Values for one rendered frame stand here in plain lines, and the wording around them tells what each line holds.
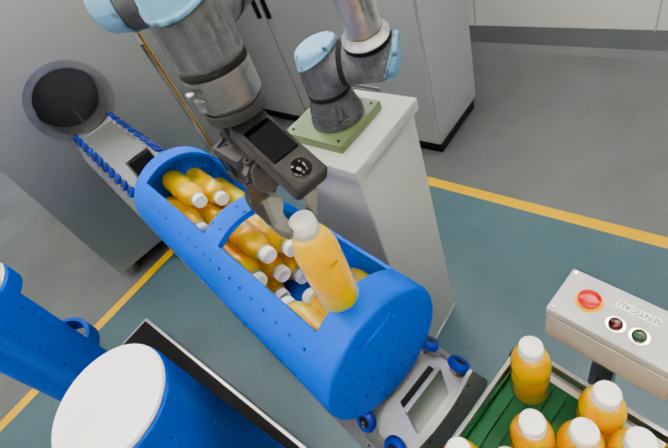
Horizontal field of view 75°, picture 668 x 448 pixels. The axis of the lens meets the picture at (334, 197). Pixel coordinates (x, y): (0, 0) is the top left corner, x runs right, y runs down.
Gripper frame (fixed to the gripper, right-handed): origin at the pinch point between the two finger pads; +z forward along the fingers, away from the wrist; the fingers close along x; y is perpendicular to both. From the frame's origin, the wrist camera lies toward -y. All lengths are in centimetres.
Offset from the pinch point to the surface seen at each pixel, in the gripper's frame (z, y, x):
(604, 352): 38, -33, -25
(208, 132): 53, 134, -33
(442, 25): 66, 104, -163
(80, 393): 42, 49, 50
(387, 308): 23.8, -5.4, -4.6
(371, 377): 36.7, -5.3, 3.8
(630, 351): 34, -36, -25
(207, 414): 61, 32, 34
